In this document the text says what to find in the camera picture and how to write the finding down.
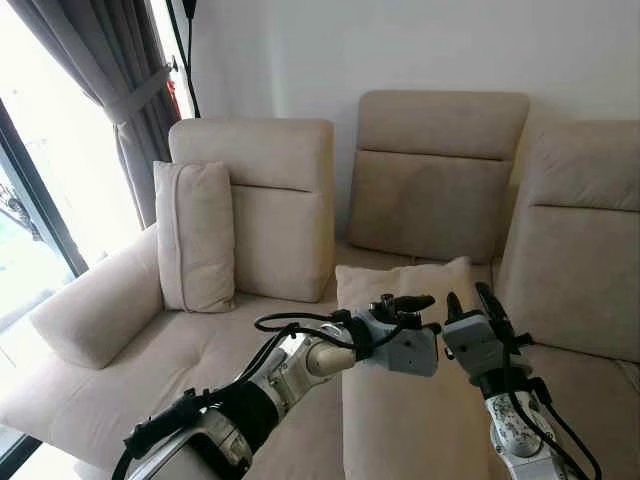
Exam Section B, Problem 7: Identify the large beige square pillow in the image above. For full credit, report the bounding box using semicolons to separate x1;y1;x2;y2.
335;257;496;480

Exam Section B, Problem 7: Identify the beige sofa backrest cushion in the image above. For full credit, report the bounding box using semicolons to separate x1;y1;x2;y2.
347;90;531;266
168;118;336;304
495;120;640;363

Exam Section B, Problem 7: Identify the narrow beige pillow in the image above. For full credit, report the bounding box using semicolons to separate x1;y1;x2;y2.
152;160;237;314

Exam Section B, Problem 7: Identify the beige sofa armrest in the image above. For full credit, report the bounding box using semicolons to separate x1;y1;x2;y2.
28;225;163;371

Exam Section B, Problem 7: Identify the beige sectional sofa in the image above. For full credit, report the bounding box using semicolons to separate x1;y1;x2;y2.
0;90;640;480

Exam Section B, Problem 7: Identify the grey curtain tieback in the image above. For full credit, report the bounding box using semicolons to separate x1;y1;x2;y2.
105;62;181;126

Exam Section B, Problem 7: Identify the grey curtain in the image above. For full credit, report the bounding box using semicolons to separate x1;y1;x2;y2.
5;0;183;229

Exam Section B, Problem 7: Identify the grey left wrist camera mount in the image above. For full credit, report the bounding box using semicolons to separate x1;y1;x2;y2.
368;310;441;378

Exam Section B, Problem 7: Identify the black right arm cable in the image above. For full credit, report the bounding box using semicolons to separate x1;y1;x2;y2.
500;340;603;480

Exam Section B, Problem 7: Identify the dark window frame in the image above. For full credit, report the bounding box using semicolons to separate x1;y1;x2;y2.
0;100;89;471

